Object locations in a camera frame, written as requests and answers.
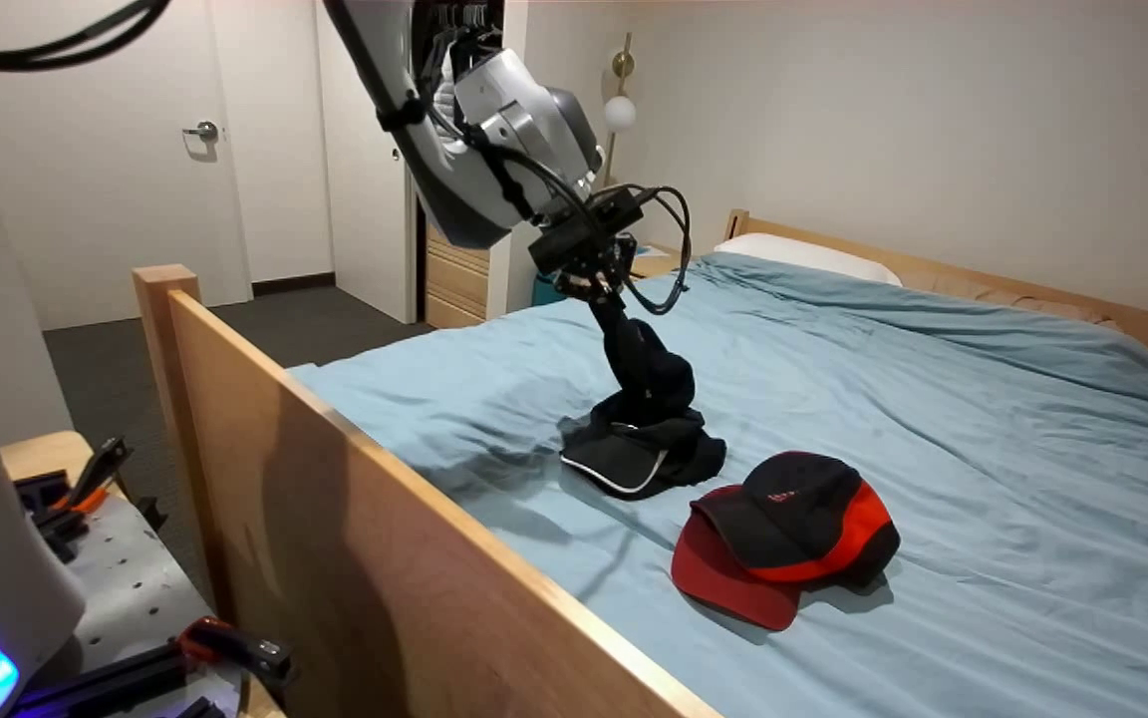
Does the white room door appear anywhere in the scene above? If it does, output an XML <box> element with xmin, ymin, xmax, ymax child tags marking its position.
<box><xmin>0</xmin><ymin>0</ymin><xmax>221</xmax><ymax>332</ymax></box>

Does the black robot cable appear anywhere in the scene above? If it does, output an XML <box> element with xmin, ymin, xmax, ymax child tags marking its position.
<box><xmin>0</xmin><ymin>0</ymin><xmax>695</xmax><ymax>320</ymax></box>

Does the orange and black clamp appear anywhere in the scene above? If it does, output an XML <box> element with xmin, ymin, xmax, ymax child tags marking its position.
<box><xmin>11</xmin><ymin>433</ymin><xmax>136</xmax><ymax>565</ymax></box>
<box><xmin>11</xmin><ymin>610</ymin><xmax>294</xmax><ymax>718</ymax></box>

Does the red and black cap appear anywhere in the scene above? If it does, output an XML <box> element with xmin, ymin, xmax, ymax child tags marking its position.
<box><xmin>672</xmin><ymin>445</ymin><xmax>905</xmax><ymax>633</ymax></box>

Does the wooden slatted dresser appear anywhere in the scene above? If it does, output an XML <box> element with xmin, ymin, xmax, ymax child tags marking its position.
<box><xmin>424</xmin><ymin>234</ymin><xmax>496</xmax><ymax>332</ymax></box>

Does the silver door handle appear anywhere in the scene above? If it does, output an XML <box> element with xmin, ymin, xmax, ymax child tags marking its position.
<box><xmin>179</xmin><ymin>117</ymin><xmax>225</xmax><ymax>163</ymax></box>

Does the black cap with white trim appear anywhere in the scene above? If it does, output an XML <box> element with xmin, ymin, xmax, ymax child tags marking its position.
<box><xmin>553</xmin><ymin>407</ymin><xmax>730</xmax><ymax>504</ymax></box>

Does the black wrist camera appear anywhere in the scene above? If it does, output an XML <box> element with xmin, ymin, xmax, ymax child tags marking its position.
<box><xmin>527</xmin><ymin>183</ymin><xmax>645</xmax><ymax>263</ymax></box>

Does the white pillow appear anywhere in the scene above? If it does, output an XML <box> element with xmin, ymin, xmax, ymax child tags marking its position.
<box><xmin>711</xmin><ymin>233</ymin><xmax>905</xmax><ymax>292</ymax></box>

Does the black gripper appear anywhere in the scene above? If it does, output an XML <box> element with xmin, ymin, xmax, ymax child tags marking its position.
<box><xmin>557</xmin><ymin>233</ymin><xmax>642</xmax><ymax>332</ymax></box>

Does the light blue bed sheet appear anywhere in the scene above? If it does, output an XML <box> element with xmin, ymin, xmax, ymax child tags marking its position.
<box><xmin>288</xmin><ymin>253</ymin><xmax>1148</xmax><ymax>718</ymax></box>

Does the wooden nightstand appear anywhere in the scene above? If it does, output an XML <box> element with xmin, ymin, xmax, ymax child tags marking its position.
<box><xmin>630</xmin><ymin>243</ymin><xmax>695</xmax><ymax>286</ymax></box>

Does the white closet door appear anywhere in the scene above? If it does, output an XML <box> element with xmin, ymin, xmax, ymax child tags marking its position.
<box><xmin>326</xmin><ymin>76</ymin><xmax>414</xmax><ymax>327</ymax></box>

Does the light wooden bed frame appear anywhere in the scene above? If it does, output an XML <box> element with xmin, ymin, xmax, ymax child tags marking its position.
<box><xmin>131</xmin><ymin>206</ymin><xmax>1148</xmax><ymax>718</ymax></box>

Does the light wooden board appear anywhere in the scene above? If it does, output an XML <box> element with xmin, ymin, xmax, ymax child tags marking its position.
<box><xmin>0</xmin><ymin>427</ymin><xmax>100</xmax><ymax>489</ymax></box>

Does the grey perforated mounting plate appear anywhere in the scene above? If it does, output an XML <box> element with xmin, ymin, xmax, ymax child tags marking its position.
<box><xmin>62</xmin><ymin>489</ymin><xmax>250</xmax><ymax>718</ymax></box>

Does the teal waste bin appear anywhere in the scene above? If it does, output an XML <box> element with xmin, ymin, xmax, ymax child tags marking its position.
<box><xmin>527</xmin><ymin>266</ymin><xmax>576</xmax><ymax>312</ymax></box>

